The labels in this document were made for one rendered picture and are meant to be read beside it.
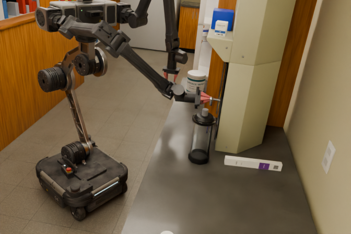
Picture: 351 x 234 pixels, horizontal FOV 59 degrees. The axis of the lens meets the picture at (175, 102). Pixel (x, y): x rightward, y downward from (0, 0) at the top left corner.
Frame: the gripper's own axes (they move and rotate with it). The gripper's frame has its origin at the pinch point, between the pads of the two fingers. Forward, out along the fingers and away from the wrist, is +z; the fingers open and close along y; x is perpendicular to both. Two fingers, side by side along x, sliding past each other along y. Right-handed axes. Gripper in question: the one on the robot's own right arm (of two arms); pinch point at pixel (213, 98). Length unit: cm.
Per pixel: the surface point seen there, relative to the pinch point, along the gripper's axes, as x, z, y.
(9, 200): 91, -150, -65
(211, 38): -29.8, -3.0, 17.2
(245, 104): -9.2, 15.3, -4.5
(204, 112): -16.4, -3.3, -12.8
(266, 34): -29.6, 20.4, 20.9
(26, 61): 120, -193, 67
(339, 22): -31, 50, 28
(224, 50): -26.5, 3.2, 13.3
